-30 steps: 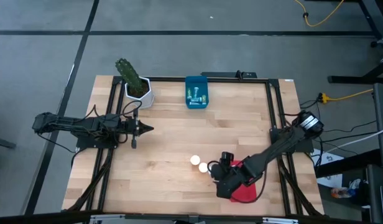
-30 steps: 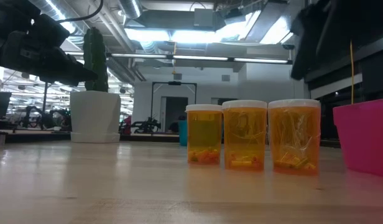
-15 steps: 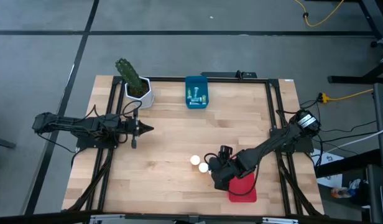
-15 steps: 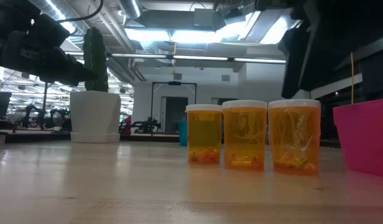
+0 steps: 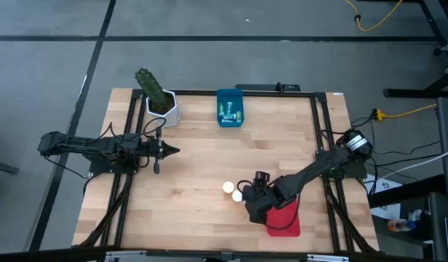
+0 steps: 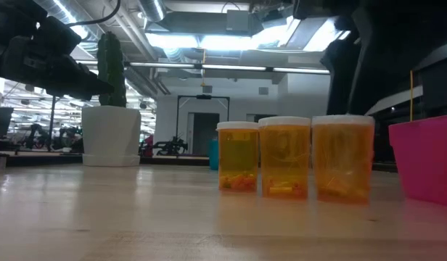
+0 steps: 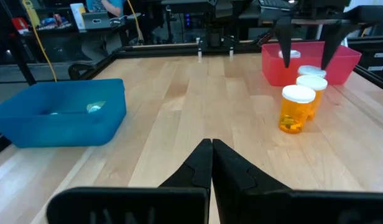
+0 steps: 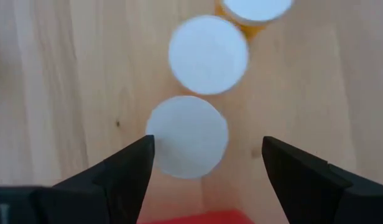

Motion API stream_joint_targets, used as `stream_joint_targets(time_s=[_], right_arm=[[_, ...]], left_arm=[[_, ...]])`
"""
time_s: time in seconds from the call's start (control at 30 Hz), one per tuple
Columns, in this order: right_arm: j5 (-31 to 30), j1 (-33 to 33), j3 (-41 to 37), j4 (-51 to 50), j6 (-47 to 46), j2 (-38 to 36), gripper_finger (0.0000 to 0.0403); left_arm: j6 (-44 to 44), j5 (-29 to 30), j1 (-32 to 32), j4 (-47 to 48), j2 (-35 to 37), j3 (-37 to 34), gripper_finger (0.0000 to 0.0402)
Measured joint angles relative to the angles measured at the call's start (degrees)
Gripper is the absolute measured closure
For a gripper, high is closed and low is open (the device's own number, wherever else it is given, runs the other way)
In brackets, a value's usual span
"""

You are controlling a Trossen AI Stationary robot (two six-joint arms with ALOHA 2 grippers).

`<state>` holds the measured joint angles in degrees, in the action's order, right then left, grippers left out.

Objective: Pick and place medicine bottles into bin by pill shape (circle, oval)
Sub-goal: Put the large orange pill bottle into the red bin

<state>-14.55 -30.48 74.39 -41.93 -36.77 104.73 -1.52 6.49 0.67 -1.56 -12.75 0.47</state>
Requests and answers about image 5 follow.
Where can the red plastic bin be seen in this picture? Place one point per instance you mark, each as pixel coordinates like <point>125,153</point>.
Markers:
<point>284,218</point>

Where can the white printed paper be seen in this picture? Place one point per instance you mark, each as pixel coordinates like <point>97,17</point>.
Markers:
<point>387,185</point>

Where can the black desk leg frame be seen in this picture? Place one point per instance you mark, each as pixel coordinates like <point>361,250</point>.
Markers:
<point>438,22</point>

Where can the colourful small package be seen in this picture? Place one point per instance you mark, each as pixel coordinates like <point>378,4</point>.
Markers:
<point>400,225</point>

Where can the silver aluminium rail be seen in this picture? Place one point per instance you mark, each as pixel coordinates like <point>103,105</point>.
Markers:
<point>122,255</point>

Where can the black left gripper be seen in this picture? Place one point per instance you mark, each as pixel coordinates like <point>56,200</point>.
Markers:
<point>147,147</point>

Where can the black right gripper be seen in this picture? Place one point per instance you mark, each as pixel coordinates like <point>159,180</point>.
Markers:
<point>260,203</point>

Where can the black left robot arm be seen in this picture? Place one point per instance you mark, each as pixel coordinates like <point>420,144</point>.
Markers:
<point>82,145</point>

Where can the dark grey furniture foot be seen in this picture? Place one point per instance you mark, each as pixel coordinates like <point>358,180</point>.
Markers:
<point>4,167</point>

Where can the blue plastic bin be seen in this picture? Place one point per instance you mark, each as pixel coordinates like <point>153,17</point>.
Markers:
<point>231,95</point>

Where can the white hexagonal plant pot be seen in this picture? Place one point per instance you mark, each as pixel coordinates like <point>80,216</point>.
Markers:
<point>169,118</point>

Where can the green cactus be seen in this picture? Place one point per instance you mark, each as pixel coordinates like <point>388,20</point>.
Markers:
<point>151,87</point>

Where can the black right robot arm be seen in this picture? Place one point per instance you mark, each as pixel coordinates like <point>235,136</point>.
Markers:
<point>318,165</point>

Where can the orange white-capped pill bottle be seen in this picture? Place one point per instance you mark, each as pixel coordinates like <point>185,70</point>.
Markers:
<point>228,187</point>
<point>237,195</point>

